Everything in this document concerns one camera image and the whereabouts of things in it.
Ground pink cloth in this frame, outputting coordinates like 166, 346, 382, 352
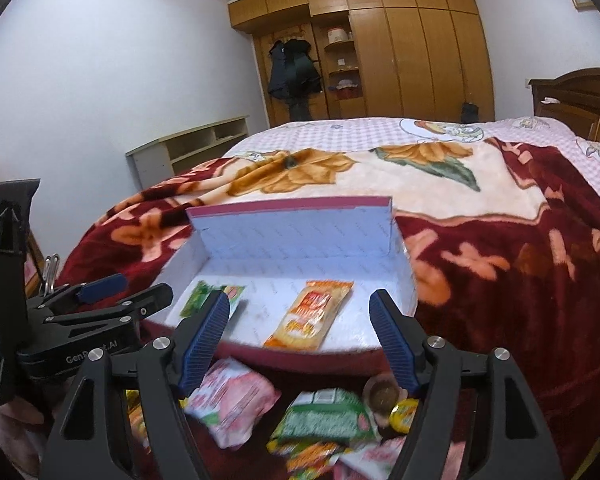
0, 400, 52, 480

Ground green packet white label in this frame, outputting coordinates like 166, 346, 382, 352
267, 387, 381, 453

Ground small orange snack packet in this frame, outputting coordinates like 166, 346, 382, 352
280, 440, 352, 480

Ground green packet yellow header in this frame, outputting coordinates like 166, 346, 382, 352
180, 280, 246, 318

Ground wooden wardrobe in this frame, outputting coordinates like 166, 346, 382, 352
228, 0, 496, 128

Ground maroon floral blanket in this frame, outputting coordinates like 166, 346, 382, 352
55, 137, 600, 480

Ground wooden headboard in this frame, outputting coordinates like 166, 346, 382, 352
528, 67, 600, 143

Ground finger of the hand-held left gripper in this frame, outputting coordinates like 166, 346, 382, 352
27, 274, 128, 318
42, 282, 175, 341

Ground yellow snack packet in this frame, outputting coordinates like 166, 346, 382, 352
126, 390, 152, 450

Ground dark green hanging jacket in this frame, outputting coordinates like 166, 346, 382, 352
285, 37, 322, 122

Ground brown round snack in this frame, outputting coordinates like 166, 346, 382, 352
364, 375, 402, 413

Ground black hanging jacket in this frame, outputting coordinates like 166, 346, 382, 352
267, 40, 292, 102

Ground yellow jelly cup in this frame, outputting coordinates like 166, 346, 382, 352
389, 397, 421, 433

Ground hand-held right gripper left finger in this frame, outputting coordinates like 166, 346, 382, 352
40, 290, 231, 480

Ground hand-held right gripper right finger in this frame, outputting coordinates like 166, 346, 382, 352
369, 289, 566, 480

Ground beige low shelf unit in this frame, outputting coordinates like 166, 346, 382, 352
126, 116, 251, 191

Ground white pink snack packet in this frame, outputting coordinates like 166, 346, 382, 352
340, 437, 407, 480

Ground white cardboard box maroon rim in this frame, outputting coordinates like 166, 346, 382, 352
140, 195, 418, 376

